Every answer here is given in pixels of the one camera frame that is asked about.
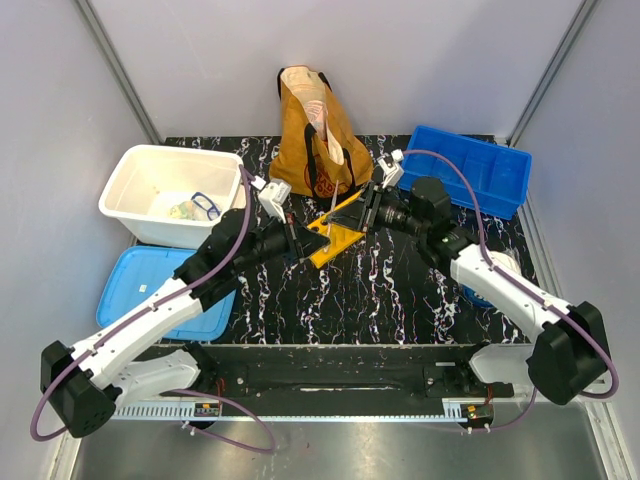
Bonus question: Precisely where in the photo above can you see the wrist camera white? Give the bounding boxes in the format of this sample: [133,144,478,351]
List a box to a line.
[377,149,404,189]
[258,179,291,223]

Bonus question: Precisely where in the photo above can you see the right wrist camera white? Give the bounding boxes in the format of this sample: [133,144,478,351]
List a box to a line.
[377,149,404,189]

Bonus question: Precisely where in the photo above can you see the white plastic tub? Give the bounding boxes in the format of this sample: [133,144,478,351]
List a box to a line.
[98,145,244,249]

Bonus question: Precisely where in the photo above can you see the clear pipette tube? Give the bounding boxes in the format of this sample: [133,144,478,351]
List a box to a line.
[327,180,340,236]

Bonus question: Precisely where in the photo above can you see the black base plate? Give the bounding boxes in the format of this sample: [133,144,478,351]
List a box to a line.
[181,342,513,398]

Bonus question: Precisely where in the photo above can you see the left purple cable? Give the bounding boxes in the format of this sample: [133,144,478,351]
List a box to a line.
[29,164,277,454]

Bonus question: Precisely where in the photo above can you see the light blue tub lid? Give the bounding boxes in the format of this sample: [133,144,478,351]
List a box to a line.
[96,245,236,342]

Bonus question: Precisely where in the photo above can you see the brown paper bag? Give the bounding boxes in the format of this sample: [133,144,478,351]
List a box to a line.
[269,65,374,201]

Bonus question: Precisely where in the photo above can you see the aluminium rail frame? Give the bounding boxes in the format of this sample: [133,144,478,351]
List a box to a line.
[52,384,615,479]

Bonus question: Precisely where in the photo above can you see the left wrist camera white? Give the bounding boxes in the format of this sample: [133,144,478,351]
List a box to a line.
[258,179,291,223]

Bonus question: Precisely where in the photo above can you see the blue safety glasses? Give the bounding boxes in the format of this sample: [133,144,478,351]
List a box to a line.
[191,192,221,221]

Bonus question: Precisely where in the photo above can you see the blue compartment bin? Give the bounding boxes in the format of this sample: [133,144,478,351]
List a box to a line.
[398,126,532,220]

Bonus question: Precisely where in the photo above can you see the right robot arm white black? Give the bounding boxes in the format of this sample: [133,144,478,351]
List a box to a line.
[327,177,610,405]

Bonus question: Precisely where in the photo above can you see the yellow test tube rack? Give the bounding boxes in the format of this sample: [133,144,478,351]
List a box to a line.
[307,193,365,269]

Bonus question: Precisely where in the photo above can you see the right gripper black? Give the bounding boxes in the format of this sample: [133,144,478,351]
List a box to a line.
[326,181,427,238]

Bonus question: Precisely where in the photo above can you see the purple cable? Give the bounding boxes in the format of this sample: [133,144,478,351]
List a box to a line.
[29,164,277,454]
[399,148,620,434]

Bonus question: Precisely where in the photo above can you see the packaged gloves clear bag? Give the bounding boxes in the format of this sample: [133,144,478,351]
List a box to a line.
[168,200,202,221]

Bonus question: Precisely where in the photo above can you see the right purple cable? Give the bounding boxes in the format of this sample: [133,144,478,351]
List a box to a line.
[399,148,620,434]

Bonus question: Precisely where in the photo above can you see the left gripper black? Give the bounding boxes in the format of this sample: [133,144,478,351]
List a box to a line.
[234,207,330,274]

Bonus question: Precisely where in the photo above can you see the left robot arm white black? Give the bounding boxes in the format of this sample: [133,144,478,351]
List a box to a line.
[30,208,329,441]

